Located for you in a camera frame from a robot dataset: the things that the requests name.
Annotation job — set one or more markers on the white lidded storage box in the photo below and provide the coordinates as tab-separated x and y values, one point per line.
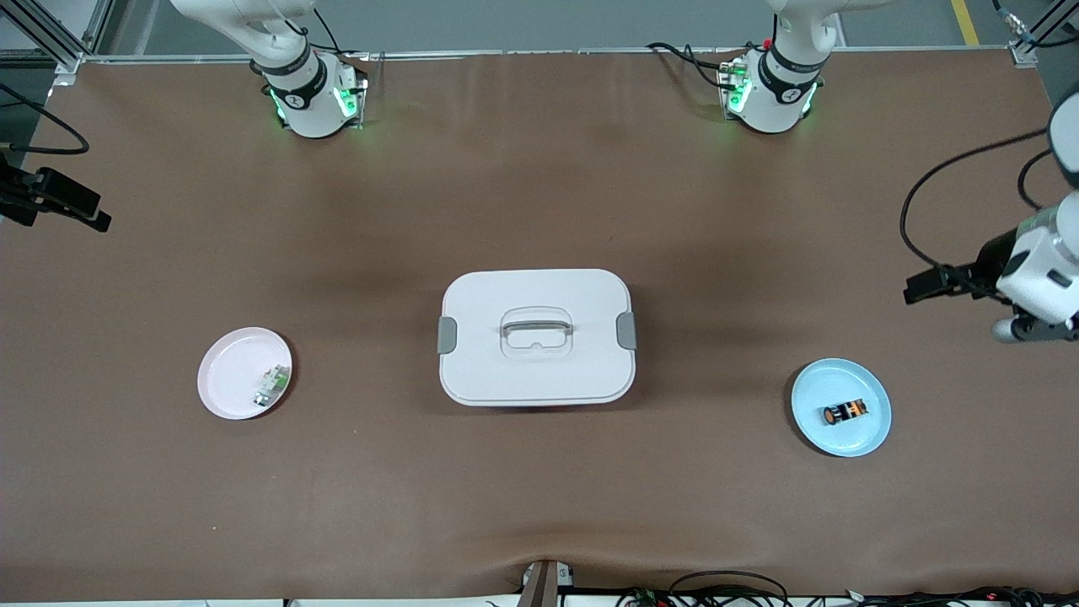
539	371

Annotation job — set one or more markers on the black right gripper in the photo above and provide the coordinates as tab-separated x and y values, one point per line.
18	193

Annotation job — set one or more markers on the brown table mat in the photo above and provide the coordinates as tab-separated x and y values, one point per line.
539	489

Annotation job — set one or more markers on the metal table edge clamp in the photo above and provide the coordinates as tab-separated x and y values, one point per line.
544	586

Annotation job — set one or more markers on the orange black switch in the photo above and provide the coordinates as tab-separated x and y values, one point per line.
847	412

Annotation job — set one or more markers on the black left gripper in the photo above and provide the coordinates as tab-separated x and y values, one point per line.
991	256

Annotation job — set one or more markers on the aluminium frame post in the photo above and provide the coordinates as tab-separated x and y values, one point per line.
50	38
1033	38

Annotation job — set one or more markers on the blue round plate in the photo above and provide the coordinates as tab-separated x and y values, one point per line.
843	438

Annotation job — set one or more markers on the silver table edge rail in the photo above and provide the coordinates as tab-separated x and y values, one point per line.
548	53

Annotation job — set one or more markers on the pink round plate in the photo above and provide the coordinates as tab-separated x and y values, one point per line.
228	379

